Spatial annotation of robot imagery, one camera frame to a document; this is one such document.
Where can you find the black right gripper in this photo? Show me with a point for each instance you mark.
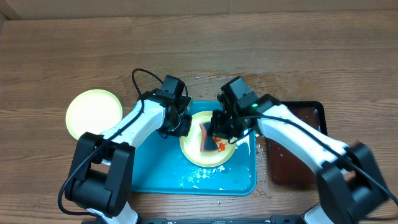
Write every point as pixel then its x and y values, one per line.
pixel 218 126

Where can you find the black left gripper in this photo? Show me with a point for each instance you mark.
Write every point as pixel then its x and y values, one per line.
pixel 185 128

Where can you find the red black sponge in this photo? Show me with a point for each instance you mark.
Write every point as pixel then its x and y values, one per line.
pixel 209 142

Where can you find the yellow plate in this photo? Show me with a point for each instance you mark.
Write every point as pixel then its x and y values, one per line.
pixel 93 111
pixel 193 145

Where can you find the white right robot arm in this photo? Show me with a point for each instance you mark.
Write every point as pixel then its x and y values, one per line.
pixel 349 182

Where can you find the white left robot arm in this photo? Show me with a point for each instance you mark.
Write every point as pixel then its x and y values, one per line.
pixel 100 175

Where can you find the blue plastic tray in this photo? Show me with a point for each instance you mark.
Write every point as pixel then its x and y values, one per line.
pixel 161 167

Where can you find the black water tray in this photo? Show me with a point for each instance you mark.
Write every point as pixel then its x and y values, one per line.
pixel 286 168

